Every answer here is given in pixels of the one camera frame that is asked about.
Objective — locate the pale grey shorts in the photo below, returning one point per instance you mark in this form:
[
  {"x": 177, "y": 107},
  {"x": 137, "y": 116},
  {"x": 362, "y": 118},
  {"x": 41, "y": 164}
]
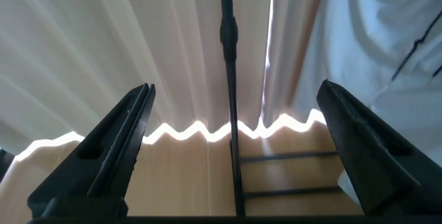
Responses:
[{"x": 362, "y": 44}]

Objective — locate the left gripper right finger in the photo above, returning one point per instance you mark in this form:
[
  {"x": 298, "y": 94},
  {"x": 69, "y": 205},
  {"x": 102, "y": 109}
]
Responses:
[{"x": 380, "y": 168}]

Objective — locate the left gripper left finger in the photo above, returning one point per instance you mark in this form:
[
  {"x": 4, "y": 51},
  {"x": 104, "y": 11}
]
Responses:
[{"x": 96, "y": 175}]

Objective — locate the beige curtain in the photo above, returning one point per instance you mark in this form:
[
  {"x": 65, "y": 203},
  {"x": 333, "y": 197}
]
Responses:
[{"x": 103, "y": 44}]

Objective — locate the black clothes rack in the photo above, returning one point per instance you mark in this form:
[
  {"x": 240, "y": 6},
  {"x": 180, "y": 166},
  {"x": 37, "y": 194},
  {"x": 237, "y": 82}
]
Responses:
[{"x": 229, "y": 37}]

